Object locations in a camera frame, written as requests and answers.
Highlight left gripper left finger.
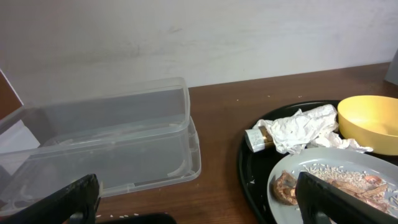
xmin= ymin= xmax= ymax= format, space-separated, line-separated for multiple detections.
xmin=1 ymin=174 xmax=100 ymax=224

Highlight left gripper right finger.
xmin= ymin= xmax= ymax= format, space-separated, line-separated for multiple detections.
xmin=295 ymin=172 xmax=397 ymax=224

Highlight white tissue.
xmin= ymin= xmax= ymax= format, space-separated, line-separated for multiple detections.
xmin=252 ymin=103 xmax=340 ymax=155

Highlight food scraps on plate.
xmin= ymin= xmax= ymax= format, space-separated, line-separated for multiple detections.
xmin=272 ymin=164 xmax=397 ymax=216

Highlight small tissue piece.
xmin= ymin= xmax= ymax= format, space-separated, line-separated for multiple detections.
xmin=307 ymin=132 xmax=374 ymax=153

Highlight round black serving tray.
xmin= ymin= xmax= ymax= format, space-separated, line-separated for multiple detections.
xmin=237 ymin=100 xmax=398 ymax=224

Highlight grey plate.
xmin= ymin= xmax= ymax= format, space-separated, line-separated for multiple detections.
xmin=267 ymin=148 xmax=397 ymax=224

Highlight black rectangular tray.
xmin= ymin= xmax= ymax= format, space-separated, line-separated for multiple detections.
xmin=96 ymin=213 xmax=177 ymax=224

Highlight clear plastic bin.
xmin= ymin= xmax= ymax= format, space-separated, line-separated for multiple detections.
xmin=1 ymin=77 xmax=201 ymax=216

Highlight small bottle with white cap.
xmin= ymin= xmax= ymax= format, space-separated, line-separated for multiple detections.
xmin=245 ymin=126 xmax=274 ymax=153

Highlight yellow bowl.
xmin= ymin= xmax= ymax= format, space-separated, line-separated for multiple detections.
xmin=337 ymin=95 xmax=397 ymax=156

